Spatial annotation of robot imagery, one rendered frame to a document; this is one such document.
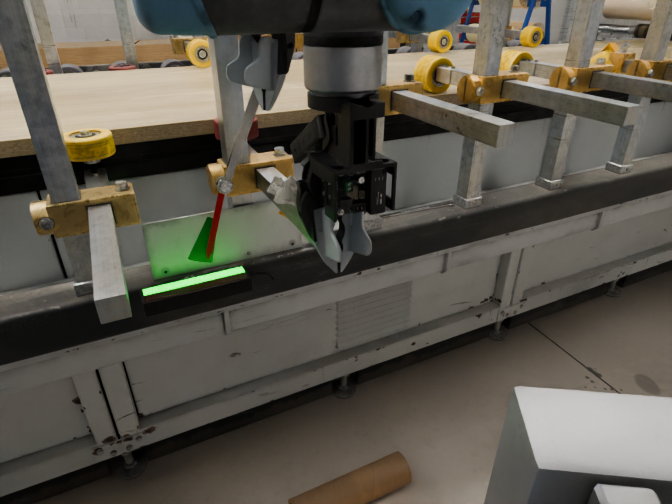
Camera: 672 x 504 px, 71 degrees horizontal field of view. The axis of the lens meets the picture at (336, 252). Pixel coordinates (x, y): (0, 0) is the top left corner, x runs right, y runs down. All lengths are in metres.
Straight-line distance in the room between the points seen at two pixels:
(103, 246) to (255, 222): 0.28
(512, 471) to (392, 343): 1.31
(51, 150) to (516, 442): 0.67
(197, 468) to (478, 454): 0.76
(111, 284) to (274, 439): 0.98
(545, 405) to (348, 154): 0.33
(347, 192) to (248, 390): 0.94
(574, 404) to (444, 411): 1.36
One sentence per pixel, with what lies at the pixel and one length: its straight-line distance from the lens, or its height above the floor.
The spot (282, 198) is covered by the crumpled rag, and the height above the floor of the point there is 0.87.
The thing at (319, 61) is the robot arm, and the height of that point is 1.06.
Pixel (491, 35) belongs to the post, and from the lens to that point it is 0.98.
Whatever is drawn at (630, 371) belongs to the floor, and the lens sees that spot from 1.90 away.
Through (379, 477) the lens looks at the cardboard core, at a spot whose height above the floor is 0.07.
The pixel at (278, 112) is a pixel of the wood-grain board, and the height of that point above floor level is 0.90.
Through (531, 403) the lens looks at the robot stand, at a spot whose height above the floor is 0.99.
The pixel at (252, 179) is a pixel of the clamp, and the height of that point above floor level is 0.84.
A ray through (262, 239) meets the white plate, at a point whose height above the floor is 0.73.
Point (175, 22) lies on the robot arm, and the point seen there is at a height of 1.09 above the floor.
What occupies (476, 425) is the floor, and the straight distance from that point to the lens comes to 1.52.
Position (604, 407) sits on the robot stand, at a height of 0.99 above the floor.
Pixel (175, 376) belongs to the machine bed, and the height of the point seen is 0.27.
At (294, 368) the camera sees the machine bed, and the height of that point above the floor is 0.17.
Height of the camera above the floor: 1.11
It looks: 29 degrees down
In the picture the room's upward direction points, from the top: straight up
